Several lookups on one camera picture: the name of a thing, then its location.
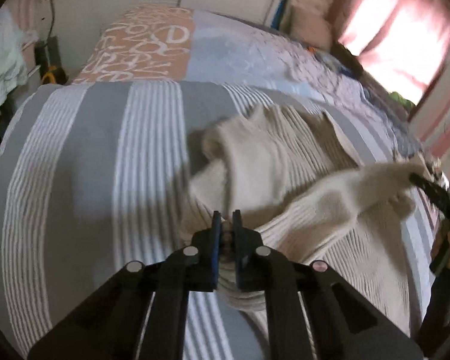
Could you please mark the pink curtain right window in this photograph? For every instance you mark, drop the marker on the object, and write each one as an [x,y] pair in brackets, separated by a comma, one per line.
[402,44]

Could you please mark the pale crumpled duvet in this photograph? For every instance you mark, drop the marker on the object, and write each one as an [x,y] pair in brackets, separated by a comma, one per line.
[13,70]

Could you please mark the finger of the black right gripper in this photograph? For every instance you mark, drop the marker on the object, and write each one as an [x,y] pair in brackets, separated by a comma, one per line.
[437,195]

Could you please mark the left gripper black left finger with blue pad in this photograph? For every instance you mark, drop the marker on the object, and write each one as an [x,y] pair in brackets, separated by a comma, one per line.
[140,312]

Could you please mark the beige ribbed knit sweater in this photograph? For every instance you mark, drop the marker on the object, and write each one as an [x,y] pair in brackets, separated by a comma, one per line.
[297,181]

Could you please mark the wooden shelf unit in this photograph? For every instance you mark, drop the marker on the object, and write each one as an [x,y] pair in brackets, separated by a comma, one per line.
[315,23]

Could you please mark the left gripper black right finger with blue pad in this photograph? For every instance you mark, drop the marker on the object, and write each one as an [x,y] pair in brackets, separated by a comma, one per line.
[312,312]

